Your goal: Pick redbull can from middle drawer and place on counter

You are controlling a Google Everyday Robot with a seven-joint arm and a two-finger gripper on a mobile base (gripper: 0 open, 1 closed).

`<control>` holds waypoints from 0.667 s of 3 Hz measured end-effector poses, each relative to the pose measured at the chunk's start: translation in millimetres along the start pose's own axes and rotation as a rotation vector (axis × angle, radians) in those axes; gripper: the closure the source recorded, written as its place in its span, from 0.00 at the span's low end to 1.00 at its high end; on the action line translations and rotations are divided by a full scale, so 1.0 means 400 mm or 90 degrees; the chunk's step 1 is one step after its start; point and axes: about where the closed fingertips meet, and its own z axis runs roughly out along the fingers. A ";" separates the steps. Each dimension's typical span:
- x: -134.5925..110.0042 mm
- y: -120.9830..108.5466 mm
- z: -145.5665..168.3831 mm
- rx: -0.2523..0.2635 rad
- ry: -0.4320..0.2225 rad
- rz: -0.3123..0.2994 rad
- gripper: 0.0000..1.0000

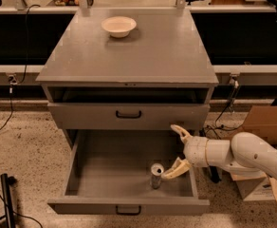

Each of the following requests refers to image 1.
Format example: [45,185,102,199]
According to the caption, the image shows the open grey middle drawer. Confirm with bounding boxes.
[48,130,210,216]

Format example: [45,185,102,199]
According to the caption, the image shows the black cable left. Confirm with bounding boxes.
[0,4,42,143]

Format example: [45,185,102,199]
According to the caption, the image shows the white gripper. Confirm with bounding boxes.
[161,124,208,180]

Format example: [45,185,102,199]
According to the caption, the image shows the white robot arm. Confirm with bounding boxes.
[161,124,277,180]

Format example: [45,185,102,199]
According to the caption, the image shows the grey wooden drawer cabinet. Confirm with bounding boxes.
[37,8,218,143]

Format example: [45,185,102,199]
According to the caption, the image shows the silver redbull can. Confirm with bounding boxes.
[150,163,164,189]

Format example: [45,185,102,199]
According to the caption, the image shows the closed grey upper drawer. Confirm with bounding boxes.
[48,103,210,130]

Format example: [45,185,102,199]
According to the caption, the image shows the white paper bowl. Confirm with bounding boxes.
[102,16,137,38]

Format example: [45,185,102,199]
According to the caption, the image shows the black bar on floor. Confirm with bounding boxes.
[199,129,221,183]

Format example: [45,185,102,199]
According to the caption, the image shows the brown cardboard box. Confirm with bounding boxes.
[232,106,277,201]

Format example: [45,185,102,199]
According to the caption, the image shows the black stand bottom left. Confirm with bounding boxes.
[0,174,16,228]

